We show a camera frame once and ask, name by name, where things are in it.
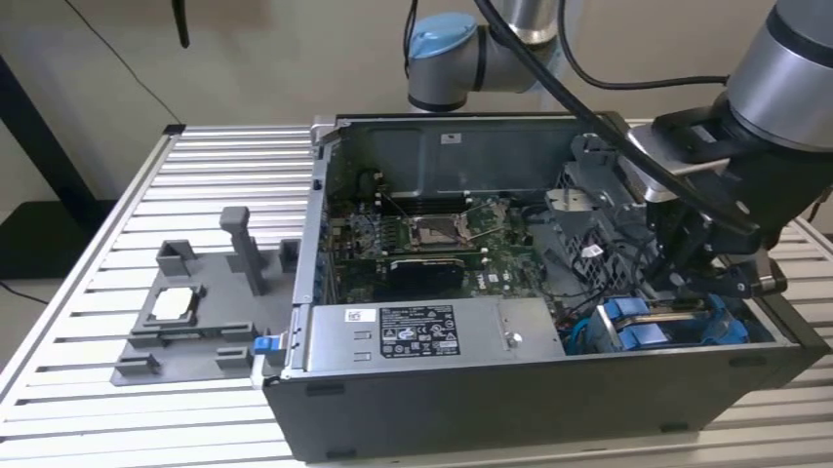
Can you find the black PC case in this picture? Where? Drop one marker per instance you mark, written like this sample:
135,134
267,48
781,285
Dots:
455,414

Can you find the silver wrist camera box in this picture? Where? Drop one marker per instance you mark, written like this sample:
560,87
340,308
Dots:
650,146

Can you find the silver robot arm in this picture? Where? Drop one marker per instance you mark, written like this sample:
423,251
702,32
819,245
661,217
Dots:
448,73

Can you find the blue case latch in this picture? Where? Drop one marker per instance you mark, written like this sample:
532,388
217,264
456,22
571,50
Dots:
265,346

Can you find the silver power supply unit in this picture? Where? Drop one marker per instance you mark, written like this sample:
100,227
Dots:
455,336

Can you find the hard disk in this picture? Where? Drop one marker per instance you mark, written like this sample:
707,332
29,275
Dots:
683,331

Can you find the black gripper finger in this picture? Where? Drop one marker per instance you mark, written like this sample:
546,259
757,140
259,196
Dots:
747,283

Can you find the CPU socket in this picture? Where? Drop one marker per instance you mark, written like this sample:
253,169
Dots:
439,234

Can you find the black graphics card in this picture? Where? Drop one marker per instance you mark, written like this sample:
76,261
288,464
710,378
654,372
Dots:
423,273

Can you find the silver CPU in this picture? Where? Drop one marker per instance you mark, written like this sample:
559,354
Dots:
172,303

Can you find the grey metal disk bay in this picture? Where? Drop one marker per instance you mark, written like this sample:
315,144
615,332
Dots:
586,195

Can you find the grey parts rack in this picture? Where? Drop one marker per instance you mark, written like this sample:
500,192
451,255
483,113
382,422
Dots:
195,361

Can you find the black stand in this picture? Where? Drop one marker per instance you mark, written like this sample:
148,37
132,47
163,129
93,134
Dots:
38,234

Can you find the green motherboard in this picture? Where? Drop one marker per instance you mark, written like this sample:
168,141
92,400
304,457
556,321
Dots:
507,263

